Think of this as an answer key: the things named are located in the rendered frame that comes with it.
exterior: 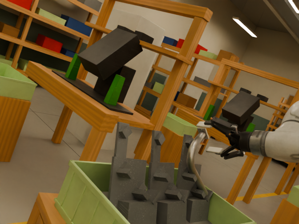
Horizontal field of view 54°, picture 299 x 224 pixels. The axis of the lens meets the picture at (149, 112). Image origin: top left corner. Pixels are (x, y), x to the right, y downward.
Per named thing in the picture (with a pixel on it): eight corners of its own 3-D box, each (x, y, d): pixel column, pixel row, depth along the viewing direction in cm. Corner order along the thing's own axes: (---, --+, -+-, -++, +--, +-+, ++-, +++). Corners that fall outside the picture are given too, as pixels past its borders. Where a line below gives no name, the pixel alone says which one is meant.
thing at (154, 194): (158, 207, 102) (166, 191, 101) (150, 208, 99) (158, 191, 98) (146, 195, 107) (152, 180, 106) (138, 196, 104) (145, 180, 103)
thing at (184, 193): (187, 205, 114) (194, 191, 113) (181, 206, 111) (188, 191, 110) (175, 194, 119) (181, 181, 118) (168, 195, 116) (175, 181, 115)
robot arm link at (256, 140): (271, 126, 103) (254, 124, 108) (261, 142, 98) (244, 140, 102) (276, 146, 107) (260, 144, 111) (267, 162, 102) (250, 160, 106)
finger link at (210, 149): (223, 148, 120) (224, 149, 121) (208, 146, 125) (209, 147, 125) (220, 153, 119) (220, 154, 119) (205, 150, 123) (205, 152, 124)
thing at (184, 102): (188, 153, 620) (235, 52, 588) (119, 109, 783) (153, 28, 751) (202, 154, 660) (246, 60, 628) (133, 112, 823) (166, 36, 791)
